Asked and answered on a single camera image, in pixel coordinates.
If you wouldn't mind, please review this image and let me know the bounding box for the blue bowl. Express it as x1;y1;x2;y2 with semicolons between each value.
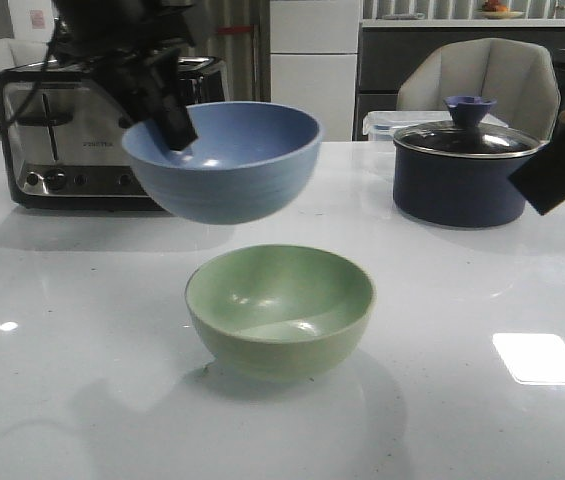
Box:
121;101;323;225

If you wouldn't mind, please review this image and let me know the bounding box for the green bowl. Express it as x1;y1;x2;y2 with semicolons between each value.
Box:
185;244;375;382

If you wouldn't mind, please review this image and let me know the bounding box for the grey chair right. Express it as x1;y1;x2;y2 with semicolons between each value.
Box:
396;38;561;140

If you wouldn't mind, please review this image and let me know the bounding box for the black and chrome toaster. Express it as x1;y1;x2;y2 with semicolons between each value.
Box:
0;55;228;212

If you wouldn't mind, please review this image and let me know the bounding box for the glass pot lid blue knob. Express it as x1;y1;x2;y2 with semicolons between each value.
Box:
393;95;540;160

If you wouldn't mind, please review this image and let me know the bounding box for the dark blue saucepan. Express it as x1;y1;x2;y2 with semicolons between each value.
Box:
392;140;546;229

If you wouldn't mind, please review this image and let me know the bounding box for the white refrigerator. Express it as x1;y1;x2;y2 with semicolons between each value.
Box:
269;1;362;141

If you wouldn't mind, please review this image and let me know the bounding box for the fruit plate on counter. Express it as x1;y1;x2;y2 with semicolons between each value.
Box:
477;0;524;20

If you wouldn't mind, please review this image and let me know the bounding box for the clear plastic storage container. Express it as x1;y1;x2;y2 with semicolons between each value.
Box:
362;111;451;142

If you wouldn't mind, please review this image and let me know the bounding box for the dark kitchen counter cabinet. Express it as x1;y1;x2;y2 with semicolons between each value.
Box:
353;19;565;140

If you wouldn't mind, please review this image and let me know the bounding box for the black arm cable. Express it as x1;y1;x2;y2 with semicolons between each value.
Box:
0;19;63;148

